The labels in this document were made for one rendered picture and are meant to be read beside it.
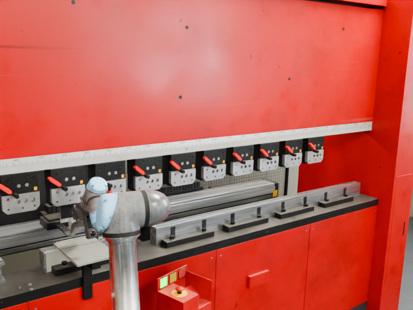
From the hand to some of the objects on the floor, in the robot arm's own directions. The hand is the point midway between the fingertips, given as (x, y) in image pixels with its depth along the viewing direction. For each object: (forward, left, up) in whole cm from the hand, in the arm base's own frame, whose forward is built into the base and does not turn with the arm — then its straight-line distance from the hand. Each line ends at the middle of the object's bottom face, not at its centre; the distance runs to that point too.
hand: (78, 235), depth 211 cm
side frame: (+78, -216, -105) cm, 252 cm away
